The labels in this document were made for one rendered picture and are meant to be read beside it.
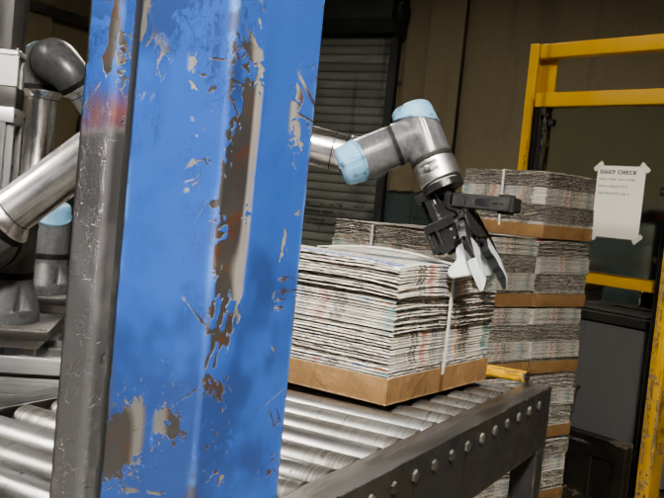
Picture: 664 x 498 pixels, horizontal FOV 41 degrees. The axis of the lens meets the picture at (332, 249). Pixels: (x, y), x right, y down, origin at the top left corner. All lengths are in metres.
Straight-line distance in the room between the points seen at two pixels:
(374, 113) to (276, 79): 9.56
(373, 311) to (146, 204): 1.03
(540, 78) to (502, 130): 5.59
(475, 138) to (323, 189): 1.88
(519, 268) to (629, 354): 0.84
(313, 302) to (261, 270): 1.07
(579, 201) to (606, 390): 0.88
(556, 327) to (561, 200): 0.44
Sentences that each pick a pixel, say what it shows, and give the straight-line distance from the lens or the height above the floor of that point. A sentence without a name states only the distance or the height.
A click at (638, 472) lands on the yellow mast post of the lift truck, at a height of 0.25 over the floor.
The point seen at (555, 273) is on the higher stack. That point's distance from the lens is 3.08.
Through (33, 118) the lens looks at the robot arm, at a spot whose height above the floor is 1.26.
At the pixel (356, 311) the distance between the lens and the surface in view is 1.42.
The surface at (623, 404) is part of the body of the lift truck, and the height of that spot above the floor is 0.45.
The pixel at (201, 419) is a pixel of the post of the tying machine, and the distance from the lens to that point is 0.38.
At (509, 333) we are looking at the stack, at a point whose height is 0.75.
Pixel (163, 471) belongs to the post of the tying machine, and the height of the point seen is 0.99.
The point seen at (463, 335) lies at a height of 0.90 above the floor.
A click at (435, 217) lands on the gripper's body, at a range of 1.54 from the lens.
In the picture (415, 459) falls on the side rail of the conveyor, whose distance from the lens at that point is 1.17.
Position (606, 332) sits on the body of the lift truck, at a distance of 3.67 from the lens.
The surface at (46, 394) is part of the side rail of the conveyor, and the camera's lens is 1.35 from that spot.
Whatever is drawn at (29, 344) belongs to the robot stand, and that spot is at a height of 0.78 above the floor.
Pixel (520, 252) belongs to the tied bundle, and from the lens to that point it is 2.92.
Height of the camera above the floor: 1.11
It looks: 3 degrees down
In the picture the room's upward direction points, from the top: 6 degrees clockwise
